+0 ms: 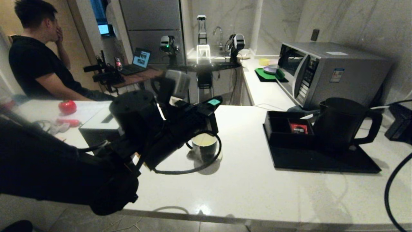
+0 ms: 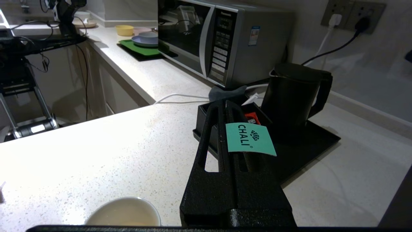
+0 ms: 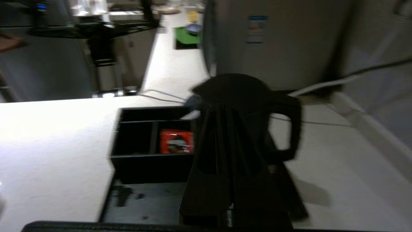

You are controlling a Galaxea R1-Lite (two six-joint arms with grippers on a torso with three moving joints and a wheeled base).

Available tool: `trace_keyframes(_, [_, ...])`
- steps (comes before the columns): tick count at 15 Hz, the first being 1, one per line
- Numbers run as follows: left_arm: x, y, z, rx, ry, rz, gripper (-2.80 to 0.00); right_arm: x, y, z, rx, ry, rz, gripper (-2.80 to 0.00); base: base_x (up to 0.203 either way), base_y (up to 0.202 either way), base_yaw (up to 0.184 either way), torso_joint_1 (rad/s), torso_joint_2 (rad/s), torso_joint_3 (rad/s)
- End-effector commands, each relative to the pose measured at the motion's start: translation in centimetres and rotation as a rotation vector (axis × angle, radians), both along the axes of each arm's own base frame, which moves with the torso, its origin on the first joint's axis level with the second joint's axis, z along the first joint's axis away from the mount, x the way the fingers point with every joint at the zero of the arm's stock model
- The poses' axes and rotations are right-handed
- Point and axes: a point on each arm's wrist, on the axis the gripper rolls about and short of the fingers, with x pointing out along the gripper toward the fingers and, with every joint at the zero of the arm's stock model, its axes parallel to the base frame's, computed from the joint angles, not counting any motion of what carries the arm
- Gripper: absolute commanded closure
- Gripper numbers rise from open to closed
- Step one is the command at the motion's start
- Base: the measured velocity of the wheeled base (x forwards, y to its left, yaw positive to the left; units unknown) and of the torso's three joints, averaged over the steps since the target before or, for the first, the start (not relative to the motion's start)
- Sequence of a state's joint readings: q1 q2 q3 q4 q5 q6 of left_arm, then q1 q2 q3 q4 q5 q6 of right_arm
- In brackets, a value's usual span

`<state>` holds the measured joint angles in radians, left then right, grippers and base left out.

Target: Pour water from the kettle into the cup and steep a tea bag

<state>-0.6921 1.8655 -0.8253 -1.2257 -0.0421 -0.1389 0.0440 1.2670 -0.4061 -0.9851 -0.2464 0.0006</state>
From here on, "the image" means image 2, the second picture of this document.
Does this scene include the black power cable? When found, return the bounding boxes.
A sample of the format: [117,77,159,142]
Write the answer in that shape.
[301,16,370,66]

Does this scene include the black round tabletop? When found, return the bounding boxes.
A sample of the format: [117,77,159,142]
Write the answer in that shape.
[0,34,87,53]

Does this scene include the yellow bowl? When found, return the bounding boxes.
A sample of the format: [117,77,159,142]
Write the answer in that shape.
[115,25,135,37]

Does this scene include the black hanging cable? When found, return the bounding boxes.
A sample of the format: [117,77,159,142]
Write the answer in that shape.
[75,43,90,121]

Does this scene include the black electric kettle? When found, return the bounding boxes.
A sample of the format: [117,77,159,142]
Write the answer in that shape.
[261,62,333,136]

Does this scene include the black mug white inside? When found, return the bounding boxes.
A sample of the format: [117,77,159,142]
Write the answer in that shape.
[85,197,161,227]

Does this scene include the pyramid tea bag teal tag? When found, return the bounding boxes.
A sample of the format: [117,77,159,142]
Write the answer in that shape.
[225,122,277,157]

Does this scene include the red tea packet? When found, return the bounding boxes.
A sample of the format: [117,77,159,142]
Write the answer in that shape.
[244,112,261,125]

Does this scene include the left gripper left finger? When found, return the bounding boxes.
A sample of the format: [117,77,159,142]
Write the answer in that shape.
[180,99,235,227]

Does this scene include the green mat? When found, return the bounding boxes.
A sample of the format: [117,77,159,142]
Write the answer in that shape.
[117,39,178,62]

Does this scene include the grey folded cloth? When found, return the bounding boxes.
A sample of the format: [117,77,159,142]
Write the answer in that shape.
[209,85,248,103]

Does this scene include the purple plate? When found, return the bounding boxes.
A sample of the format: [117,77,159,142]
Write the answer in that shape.
[131,35,159,48]

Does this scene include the beige round plate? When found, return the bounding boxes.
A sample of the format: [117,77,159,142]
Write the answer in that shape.
[71,19,98,29]

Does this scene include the small grey bowl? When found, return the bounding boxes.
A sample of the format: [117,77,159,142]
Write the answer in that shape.
[138,32,159,44]

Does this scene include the black serving tray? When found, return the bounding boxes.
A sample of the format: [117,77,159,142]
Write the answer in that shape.
[192,119,342,186]

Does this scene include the white sachet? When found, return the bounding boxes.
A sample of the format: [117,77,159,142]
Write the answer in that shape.
[241,93,262,106]

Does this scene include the thick white power cable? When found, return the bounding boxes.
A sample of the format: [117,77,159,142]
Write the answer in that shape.
[245,14,342,91]

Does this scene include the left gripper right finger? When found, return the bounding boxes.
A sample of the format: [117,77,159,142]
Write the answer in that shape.
[225,100,293,210]

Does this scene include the white base cabinet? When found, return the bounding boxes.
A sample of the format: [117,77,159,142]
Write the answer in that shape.
[89,43,155,118]

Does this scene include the thin white cord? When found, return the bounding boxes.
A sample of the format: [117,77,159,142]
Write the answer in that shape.
[154,93,211,105]

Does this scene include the silver microwave oven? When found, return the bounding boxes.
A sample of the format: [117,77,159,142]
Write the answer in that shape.
[157,0,295,89]

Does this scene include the black compartment organizer box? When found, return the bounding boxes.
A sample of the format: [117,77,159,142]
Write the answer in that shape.
[195,100,274,155]

